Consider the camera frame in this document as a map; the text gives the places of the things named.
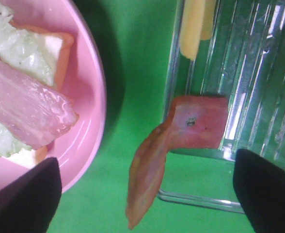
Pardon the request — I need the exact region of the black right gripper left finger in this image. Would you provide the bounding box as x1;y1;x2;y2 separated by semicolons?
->
0;158;62;233

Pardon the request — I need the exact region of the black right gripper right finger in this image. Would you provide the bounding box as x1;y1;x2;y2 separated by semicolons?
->
233;149;285;233

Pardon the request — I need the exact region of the right clear plastic tray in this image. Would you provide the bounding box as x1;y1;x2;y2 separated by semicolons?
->
158;0;285;213

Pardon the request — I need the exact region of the toy bacon strip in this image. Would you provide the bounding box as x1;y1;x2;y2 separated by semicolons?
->
126;95;228;230
0;59;79;150

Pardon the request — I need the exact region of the toy lettuce leaf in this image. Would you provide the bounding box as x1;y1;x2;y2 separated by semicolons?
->
0;3;63;157

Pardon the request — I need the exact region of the pink round plate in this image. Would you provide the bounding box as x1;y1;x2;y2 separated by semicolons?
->
0;0;106;191

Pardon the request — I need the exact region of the green tablecloth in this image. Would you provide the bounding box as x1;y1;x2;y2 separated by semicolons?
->
45;0;257;233

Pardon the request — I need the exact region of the toy bread slice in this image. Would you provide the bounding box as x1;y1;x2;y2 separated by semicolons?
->
7;21;74;168

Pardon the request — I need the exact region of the yellow toy cheese slice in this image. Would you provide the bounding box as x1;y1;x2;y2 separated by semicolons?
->
179;0;216;61

